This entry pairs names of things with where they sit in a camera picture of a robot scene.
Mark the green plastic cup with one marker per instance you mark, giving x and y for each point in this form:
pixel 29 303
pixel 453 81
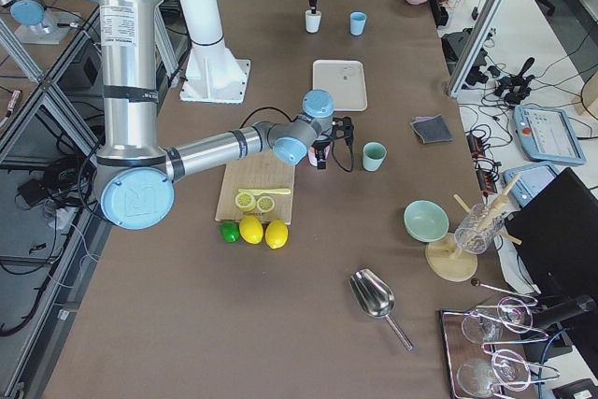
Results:
pixel 374 154

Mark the aluminium frame post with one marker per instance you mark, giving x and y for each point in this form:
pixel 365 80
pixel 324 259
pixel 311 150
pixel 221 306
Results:
pixel 472 46

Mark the black laptop monitor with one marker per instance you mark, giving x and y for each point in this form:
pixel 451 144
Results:
pixel 558 229

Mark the grey folded cloth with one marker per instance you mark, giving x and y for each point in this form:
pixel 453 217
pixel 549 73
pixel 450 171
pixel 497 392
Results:
pixel 431 129

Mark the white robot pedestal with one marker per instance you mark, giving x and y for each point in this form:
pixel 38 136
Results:
pixel 212 74

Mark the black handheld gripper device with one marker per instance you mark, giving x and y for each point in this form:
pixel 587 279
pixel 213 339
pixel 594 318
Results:
pixel 513 89

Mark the pink plastic cup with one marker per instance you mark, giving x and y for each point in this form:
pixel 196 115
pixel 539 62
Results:
pixel 312 156

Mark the green bowl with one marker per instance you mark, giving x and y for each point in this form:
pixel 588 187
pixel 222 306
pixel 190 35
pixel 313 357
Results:
pixel 426 221

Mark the cream rabbit tray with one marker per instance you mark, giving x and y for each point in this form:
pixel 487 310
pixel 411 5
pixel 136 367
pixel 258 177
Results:
pixel 344 80

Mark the wooden cutting board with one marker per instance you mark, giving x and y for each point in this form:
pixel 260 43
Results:
pixel 259 171

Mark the cream plastic cup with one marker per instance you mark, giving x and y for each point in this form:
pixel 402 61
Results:
pixel 312 21

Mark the green lime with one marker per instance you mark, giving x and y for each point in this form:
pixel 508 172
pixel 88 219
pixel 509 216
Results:
pixel 230 231

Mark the metal scoop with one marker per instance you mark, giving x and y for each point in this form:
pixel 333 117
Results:
pixel 377 300

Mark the wine glass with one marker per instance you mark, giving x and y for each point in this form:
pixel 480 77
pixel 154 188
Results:
pixel 510 370
pixel 476 378
pixel 485 324

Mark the blue plastic cup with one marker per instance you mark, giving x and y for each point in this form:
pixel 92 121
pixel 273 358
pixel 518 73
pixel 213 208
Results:
pixel 357 22

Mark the blue teach pendant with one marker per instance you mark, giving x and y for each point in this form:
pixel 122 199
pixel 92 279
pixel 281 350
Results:
pixel 533 179
pixel 546 134

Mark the clear textured glass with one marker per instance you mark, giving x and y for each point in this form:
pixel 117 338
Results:
pixel 477 230

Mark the whole yellow lemon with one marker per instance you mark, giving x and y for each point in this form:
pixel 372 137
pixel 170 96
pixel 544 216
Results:
pixel 251 230
pixel 276 234

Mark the wooden mug tree stand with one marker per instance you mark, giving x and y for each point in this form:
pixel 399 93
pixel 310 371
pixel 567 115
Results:
pixel 454 264

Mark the yellow plastic knife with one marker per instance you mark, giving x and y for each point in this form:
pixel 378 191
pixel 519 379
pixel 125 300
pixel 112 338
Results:
pixel 280 191

